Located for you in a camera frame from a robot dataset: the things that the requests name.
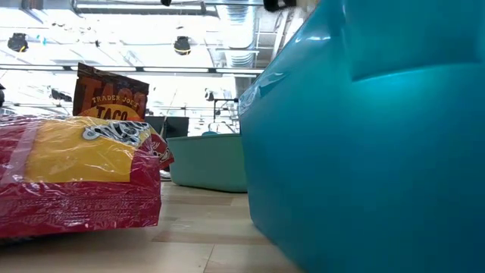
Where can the small teal container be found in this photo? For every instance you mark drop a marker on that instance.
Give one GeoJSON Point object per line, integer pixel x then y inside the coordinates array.
{"type": "Point", "coordinates": [206, 163]}

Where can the red yellow ramen packet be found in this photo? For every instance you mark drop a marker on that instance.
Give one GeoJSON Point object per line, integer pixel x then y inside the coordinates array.
{"type": "Point", "coordinates": [76, 197]}

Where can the silver metal spoon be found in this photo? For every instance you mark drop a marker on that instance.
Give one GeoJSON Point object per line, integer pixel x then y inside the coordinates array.
{"type": "Point", "coordinates": [165, 175]}

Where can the black screen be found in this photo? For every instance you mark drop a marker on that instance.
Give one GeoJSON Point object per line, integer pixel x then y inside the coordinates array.
{"type": "Point", "coordinates": [174, 127]}

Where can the large teal tray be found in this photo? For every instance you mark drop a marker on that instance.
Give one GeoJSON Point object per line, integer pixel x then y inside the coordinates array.
{"type": "Point", "coordinates": [360, 151]}

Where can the black pendant lamp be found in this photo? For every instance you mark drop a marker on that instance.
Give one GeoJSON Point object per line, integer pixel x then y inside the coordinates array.
{"type": "Point", "coordinates": [17, 42]}
{"type": "Point", "coordinates": [182, 45]}

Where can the brown taco seasoning packet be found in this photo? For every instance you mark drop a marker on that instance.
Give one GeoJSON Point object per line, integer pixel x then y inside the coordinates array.
{"type": "Point", "coordinates": [110, 98]}

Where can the teal plate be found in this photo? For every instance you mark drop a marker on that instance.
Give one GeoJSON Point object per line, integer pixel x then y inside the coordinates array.
{"type": "Point", "coordinates": [210, 133]}

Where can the black metal stand frame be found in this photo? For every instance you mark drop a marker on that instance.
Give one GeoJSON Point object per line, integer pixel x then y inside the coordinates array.
{"type": "Point", "coordinates": [214, 110]}

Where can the dark ceiling fixture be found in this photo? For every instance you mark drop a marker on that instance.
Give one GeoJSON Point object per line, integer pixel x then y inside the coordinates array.
{"type": "Point", "coordinates": [60, 95]}

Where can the long ceiling light strip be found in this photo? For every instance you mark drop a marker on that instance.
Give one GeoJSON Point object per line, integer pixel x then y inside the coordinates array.
{"type": "Point", "coordinates": [102, 69]}

